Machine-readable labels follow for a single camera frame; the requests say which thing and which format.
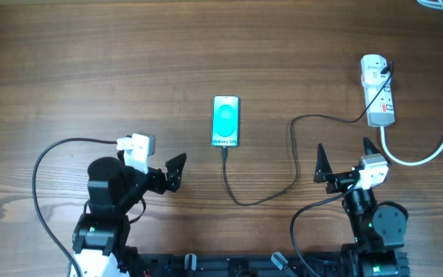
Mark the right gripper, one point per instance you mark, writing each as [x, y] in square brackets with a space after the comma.
[324, 173]

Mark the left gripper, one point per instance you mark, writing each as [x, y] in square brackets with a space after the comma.
[156, 185]

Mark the blue-screen Galaxy smartphone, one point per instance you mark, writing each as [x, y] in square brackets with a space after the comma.
[225, 121]

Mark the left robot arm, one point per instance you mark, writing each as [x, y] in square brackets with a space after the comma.
[100, 236]

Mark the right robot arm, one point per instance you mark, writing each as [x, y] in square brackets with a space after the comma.
[379, 227]

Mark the white charger plug adapter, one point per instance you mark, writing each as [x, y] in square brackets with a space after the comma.
[375, 77]

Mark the white power strip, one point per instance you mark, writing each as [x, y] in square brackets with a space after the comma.
[379, 105]

